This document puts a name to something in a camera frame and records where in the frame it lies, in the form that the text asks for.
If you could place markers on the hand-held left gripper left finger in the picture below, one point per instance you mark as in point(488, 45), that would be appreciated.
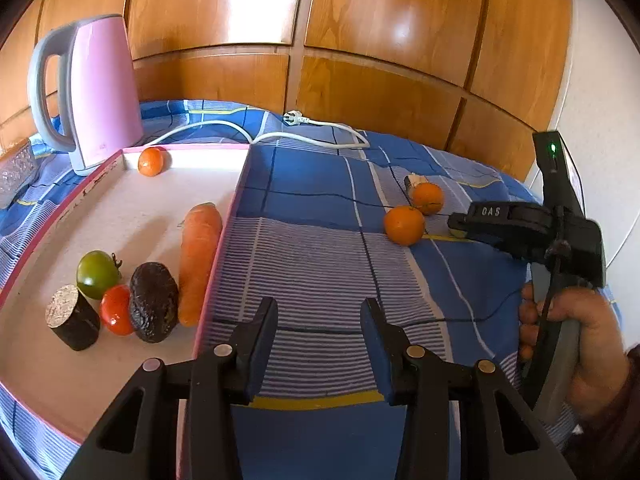
point(260, 350)

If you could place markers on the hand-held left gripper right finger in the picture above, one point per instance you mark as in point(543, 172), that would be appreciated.
point(377, 355)

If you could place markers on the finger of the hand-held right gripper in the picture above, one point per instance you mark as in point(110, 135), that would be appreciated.
point(490, 222)

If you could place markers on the orange mandarin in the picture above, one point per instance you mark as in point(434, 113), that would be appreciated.
point(404, 225)
point(151, 161)
point(430, 199)

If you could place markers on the orange carrot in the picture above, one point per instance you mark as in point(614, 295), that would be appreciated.
point(197, 270)

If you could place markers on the dark avocado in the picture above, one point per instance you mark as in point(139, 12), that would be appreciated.
point(152, 305)

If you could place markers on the red tomato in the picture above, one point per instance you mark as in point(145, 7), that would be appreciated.
point(116, 310)

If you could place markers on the green tomato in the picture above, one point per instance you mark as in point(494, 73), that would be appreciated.
point(95, 272)

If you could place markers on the dark cylindrical vegetable piece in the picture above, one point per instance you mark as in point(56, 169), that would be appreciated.
point(75, 327)
point(414, 183)

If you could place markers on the pink shallow cardboard tray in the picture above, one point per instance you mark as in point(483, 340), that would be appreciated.
point(125, 210)

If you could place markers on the person's right forearm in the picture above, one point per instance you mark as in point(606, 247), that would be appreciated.
point(610, 425)

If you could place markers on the person's right hand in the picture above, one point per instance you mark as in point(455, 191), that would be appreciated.
point(600, 340)

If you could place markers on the wooden panelled wardrobe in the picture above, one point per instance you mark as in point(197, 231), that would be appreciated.
point(350, 10)

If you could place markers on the silver embossed tissue box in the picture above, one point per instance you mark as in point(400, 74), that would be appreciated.
point(15, 175)

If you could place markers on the pink electric kettle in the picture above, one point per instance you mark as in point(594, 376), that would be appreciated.
point(100, 90)

